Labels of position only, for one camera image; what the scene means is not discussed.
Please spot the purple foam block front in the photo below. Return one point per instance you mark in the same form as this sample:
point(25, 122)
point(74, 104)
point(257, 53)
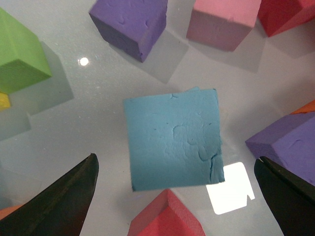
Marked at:
point(290, 142)

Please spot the purple foam block rear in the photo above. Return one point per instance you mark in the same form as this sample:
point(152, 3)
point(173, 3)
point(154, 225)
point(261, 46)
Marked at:
point(133, 26)

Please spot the dark red foam block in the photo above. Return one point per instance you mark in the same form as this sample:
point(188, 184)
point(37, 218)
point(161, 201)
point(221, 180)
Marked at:
point(277, 16)

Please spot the orange foam block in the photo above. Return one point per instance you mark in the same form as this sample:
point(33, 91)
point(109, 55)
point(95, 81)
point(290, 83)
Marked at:
point(6, 211)
point(309, 107)

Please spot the red foam block centre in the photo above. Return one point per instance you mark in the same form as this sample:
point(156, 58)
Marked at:
point(166, 215)

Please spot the yellow foam block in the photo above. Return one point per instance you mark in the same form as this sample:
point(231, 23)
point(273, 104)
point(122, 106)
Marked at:
point(4, 102)

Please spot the orange foam block right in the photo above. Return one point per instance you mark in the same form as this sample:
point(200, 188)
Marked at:
point(309, 107)

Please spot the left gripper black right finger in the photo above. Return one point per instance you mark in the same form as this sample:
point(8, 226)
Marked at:
point(290, 198)

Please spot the pink foam block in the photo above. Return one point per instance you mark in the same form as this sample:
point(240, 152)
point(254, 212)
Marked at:
point(223, 24)

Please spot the green foam block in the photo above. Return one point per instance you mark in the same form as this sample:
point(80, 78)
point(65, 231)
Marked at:
point(22, 59)

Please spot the orange foam block left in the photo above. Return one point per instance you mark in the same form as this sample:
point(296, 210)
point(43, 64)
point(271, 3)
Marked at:
point(6, 211)

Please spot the light blue foam block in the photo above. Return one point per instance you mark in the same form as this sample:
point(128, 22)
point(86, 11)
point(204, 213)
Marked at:
point(174, 139)

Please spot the purple foam block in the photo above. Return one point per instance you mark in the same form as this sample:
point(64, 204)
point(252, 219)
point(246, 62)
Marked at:
point(133, 26)
point(290, 142)

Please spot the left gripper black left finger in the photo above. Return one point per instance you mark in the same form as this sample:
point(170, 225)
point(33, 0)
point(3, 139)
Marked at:
point(60, 209)

